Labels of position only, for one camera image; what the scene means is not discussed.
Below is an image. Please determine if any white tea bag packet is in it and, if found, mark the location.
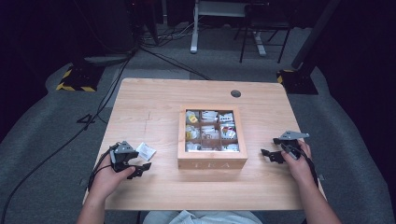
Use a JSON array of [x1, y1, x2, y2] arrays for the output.
[[135, 142, 158, 162]]

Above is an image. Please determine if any wooden tea box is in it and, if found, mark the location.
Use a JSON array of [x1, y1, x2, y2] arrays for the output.
[[177, 104, 248, 171]]

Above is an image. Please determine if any long black floor cable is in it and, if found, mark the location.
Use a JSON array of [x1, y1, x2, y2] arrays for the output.
[[0, 52, 134, 223]]

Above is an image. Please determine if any left hand-held gripper cable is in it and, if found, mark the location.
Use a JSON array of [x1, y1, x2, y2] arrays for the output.
[[87, 142, 121, 191]]

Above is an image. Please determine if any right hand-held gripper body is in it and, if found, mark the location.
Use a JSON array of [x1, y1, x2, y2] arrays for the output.
[[278, 130, 311, 161]]

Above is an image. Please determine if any person's right hand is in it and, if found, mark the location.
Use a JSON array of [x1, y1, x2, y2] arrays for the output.
[[280, 139, 314, 189]]

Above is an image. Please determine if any person's light blue clothing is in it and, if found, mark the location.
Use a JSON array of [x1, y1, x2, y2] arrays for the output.
[[142, 209, 264, 224]]

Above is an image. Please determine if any group of packets inside box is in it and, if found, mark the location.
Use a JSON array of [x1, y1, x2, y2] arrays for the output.
[[185, 109, 241, 153]]

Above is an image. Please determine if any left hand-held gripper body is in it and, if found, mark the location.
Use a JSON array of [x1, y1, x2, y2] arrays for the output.
[[108, 140, 135, 173]]

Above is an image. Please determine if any right hand-held gripper cable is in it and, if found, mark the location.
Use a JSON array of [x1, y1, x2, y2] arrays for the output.
[[291, 147, 319, 189]]

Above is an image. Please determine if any white desk frame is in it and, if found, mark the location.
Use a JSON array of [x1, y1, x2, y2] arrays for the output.
[[190, 0, 268, 58]]

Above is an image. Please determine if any stand with striped base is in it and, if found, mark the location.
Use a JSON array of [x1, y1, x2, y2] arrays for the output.
[[276, 0, 343, 96], [55, 0, 106, 93]]

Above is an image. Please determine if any black chair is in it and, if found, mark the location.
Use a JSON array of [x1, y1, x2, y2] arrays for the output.
[[233, 2, 296, 65]]

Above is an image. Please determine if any bundle of floor cables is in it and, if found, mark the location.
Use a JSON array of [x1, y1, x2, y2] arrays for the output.
[[139, 21, 204, 49]]

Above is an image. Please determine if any hand-held gripper cable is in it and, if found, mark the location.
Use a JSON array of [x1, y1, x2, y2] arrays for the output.
[[291, 147, 319, 189], [87, 142, 121, 191]]

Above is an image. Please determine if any person's left hand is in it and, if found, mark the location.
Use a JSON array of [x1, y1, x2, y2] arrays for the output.
[[88, 153, 136, 201]]

